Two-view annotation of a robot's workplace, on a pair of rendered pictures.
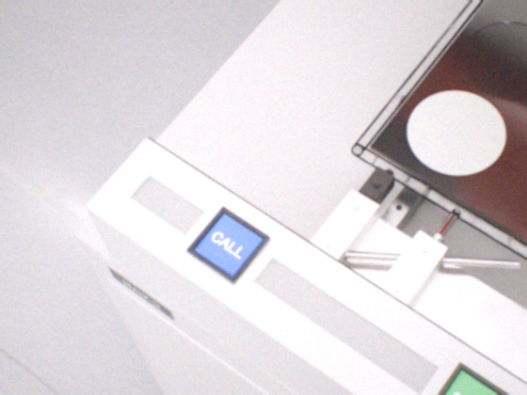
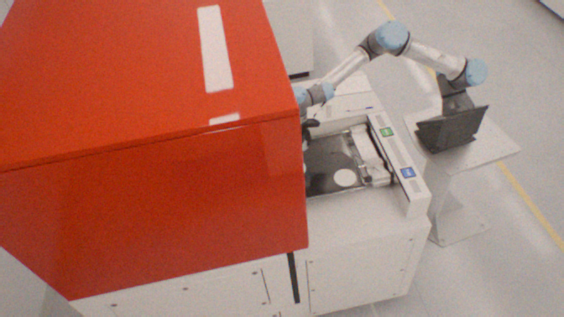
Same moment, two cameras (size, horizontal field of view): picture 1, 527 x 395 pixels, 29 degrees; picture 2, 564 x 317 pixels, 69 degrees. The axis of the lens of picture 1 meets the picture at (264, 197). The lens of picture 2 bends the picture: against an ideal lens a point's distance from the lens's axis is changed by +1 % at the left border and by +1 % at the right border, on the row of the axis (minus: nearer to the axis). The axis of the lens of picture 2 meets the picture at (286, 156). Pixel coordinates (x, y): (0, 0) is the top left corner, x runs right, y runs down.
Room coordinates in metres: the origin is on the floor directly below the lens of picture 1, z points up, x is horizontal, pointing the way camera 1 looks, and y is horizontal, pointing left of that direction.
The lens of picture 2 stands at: (1.57, 0.30, 2.37)
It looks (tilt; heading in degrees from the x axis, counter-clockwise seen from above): 48 degrees down; 218
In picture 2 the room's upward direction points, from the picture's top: 7 degrees counter-clockwise
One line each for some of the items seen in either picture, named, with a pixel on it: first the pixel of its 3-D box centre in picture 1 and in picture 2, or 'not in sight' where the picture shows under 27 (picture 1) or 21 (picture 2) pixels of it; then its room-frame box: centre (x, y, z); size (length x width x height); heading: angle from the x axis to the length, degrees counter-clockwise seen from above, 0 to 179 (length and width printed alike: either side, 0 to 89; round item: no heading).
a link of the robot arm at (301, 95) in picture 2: not in sight; (298, 101); (0.54, -0.42, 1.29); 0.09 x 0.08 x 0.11; 147
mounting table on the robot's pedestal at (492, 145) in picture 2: not in sight; (451, 142); (-0.08, 0.12, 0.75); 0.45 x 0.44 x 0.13; 143
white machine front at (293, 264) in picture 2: not in sight; (275, 190); (0.81, -0.38, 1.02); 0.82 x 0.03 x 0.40; 45
